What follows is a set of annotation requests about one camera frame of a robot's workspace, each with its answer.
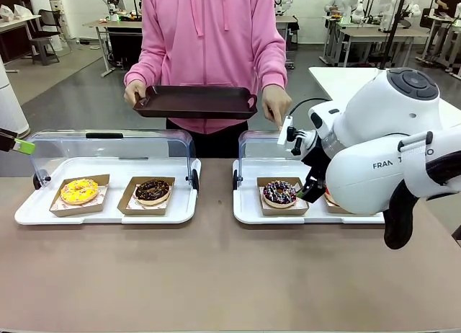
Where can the dark brown serving tray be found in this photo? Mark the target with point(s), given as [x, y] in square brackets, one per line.
[194, 102]

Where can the wooden top background table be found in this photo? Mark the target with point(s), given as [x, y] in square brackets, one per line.
[104, 24]

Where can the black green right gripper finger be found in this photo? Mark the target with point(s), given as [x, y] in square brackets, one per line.
[304, 192]
[317, 192]

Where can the white display case base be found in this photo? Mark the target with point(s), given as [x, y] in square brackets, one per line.
[248, 210]
[108, 217]

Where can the white side table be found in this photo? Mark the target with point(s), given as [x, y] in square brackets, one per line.
[331, 80]

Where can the yellow frosted donut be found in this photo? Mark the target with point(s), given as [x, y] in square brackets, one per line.
[97, 207]

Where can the person's right hand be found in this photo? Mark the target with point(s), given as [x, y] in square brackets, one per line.
[134, 93]

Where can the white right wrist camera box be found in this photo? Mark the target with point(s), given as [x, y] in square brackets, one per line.
[285, 131]

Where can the grey frame background table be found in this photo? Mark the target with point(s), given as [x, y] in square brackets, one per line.
[378, 33]

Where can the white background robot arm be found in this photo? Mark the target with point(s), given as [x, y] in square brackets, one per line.
[354, 5]
[111, 1]

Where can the person's left hand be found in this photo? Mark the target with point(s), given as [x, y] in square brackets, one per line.
[276, 102]

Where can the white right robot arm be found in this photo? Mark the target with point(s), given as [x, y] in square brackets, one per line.
[378, 106]

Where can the white cylindrical appliance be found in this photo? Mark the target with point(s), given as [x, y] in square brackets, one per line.
[11, 106]

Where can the chocolate frosted donut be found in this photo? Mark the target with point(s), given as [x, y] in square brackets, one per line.
[124, 207]

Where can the dark donut white drizzle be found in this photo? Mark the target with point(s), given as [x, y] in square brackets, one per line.
[270, 197]

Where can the person's left forearm pink sleeve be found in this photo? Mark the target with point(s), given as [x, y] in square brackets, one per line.
[275, 70]

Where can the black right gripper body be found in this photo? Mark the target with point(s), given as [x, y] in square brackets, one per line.
[317, 160]

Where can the person in pink hoodie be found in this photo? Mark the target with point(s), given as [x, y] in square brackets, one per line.
[209, 37]

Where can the yellow sprinkled donut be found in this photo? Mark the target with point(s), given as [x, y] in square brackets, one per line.
[72, 196]

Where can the black camera pole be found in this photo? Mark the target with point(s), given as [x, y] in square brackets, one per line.
[394, 30]

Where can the red glazed donut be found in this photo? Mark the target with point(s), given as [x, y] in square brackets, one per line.
[328, 197]

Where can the black office chair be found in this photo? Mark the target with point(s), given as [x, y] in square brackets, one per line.
[48, 34]

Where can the red frosted donut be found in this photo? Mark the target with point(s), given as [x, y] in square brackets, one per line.
[333, 208]

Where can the person's right forearm pink sleeve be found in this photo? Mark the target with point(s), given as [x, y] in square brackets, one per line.
[144, 66]

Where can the black trousers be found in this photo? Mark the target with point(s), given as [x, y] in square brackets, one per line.
[216, 142]

